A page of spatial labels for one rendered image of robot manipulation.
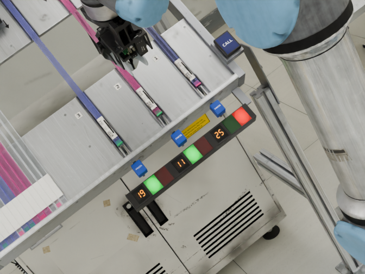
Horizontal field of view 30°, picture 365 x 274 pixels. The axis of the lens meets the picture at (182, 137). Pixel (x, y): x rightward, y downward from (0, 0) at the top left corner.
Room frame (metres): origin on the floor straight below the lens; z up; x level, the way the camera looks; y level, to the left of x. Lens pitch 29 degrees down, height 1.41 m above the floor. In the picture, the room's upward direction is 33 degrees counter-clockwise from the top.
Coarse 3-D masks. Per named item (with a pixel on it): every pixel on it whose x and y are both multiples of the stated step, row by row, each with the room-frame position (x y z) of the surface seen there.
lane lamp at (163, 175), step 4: (164, 168) 1.30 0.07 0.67; (156, 172) 1.30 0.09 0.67; (160, 172) 1.29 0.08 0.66; (164, 172) 1.29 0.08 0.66; (168, 172) 1.29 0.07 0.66; (156, 176) 1.29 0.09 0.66; (160, 176) 1.29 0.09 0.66; (164, 176) 1.28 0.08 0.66; (168, 176) 1.28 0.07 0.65; (172, 176) 1.28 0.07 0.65; (160, 180) 1.28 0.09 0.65; (164, 180) 1.28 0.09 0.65; (168, 180) 1.28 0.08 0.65; (164, 184) 1.27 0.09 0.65
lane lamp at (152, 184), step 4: (152, 176) 1.29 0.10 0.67; (148, 180) 1.29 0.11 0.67; (152, 180) 1.29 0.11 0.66; (156, 180) 1.28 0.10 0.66; (148, 184) 1.28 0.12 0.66; (152, 184) 1.28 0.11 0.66; (156, 184) 1.28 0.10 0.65; (160, 184) 1.28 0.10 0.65; (148, 188) 1.28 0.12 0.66; (152, 188) 1.28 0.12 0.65; (156, 188) 1.27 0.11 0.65; (160, 188) 1.27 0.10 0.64; (152, 192) 1.27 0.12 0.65
